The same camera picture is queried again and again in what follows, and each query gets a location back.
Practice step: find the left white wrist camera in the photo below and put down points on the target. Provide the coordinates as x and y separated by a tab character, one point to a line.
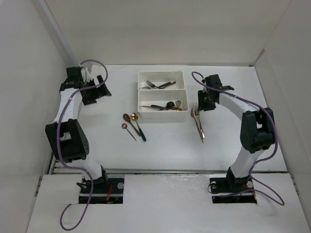
86	74

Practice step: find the small copper spoon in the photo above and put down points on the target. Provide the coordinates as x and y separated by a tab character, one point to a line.
124	126

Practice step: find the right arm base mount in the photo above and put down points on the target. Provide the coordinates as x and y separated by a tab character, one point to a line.
226	190

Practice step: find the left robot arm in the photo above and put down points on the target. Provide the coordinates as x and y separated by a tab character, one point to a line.
75	92

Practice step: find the small gold spoon green handle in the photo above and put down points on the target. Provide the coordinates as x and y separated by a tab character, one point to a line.
179	109

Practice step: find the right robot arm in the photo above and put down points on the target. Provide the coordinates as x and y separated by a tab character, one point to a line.
258	132

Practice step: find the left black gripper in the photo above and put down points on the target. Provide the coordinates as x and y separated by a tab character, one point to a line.
99	93

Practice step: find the copper thin utensil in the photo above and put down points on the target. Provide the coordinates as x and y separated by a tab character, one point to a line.
197	126

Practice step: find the white plastic bin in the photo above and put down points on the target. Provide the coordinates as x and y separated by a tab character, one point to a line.
160	77
160	98

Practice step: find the gold fork green handle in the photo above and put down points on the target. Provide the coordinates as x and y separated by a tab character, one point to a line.
163	85

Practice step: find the silver spoon copper handle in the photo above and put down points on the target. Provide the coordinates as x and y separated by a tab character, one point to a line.
169	104

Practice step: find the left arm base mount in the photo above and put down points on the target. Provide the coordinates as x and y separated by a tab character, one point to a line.
106	190

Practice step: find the black handled fork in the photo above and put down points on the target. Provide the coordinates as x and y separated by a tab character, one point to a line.
151	85

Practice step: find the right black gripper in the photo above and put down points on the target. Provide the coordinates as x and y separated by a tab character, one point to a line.
201	105

